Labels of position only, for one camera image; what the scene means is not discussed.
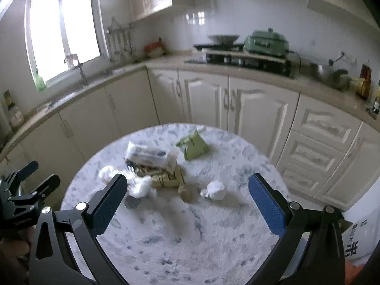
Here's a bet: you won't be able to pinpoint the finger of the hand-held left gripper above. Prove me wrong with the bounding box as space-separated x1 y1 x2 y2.
8 160 40 185
15 174 61 212

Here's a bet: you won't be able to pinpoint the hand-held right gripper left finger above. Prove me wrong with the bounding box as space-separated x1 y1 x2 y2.
29 173 129 285

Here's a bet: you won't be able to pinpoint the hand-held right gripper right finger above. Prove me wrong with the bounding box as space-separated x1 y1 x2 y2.
243 173 348 285

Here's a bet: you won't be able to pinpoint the person's left hand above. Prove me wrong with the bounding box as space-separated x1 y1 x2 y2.
0 228 32 285

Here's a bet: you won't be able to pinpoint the cream cabinet drawer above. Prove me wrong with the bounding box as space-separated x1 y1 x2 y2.
280 130 347 179
275 166 331 197
292 94 362 152

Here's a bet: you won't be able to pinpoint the crumpled white tissue ball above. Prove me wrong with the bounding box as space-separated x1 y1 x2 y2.
200 180 227 200

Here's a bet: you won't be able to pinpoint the brown printed paper carton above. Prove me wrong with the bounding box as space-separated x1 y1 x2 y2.
151 166 185 190

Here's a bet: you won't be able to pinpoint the clear plastic wrapper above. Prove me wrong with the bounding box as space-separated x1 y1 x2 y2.
124 140 178 169

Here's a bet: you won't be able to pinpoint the brown paper wad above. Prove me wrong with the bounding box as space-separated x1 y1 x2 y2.
177 183 198 204

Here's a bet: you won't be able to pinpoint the green plastic bottle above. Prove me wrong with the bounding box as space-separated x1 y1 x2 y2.
33 68 47 93

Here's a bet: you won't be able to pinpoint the green snack packet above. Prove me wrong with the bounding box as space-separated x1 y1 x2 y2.
176 129 212 161

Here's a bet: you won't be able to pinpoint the white printed sack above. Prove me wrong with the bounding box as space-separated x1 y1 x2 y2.
341 213 378 262

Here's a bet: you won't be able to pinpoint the steel kitchen sink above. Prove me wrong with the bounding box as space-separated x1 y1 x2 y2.
44 71 120 108

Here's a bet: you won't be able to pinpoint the orange plastic bag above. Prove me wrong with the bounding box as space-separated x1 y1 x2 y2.
344 261 366 285

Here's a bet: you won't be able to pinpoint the metal kitchen faucet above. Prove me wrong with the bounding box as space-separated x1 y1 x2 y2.
63 54 89 87

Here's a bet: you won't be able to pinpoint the cream kitchen base cabinets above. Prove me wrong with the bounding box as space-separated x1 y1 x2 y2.
0 56 380 212

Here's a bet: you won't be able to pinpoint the black gas stove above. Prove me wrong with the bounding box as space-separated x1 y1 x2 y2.
183 51 298 78

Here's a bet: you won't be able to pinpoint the steel wok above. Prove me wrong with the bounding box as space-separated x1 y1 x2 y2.
308 62 353 91

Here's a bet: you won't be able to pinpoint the kitchen window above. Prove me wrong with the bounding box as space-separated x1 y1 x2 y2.
24 0 102 89

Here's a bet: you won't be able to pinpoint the group of condiment bottles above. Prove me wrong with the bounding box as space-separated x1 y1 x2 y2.
356 60 373 100

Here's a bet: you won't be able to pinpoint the green electric cooking pot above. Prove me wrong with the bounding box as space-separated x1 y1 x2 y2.
243 28 290 58

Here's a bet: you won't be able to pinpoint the red orange container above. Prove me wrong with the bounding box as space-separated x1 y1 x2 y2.
144 37 167 57

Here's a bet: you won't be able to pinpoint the black induction cooker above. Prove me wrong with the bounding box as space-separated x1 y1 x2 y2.
193 43 246 52

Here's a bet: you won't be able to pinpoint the grey metal bowl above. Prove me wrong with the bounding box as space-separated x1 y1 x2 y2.
207 34 241 45

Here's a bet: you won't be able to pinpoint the wall utensil rack with ladles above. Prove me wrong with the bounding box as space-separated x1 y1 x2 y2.
106 17 135 62

